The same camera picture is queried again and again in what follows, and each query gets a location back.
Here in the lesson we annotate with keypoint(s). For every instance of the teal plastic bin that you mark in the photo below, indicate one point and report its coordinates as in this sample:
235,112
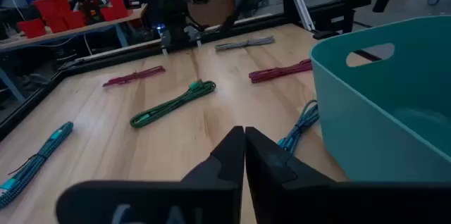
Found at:
387,118

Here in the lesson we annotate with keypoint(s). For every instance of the black bracket foot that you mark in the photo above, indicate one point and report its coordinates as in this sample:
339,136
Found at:
326,35

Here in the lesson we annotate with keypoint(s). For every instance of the brown cardboard box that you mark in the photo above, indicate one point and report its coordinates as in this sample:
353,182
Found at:
211,11

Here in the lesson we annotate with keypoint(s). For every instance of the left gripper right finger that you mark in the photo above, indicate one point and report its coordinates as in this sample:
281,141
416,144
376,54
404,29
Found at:
282,188

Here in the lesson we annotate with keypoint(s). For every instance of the silver frame bracket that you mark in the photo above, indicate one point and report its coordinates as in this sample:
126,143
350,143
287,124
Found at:
303,7

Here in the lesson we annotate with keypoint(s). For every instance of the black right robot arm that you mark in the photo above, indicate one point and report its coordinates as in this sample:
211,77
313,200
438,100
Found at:
169,28

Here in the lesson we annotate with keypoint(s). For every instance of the red plastic bin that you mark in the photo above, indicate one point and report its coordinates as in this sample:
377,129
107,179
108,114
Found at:
31,28
58,24
118,4
53,5
108,14
74,19

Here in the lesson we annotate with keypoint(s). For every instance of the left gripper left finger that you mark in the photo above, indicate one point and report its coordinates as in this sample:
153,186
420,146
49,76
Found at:
211,199

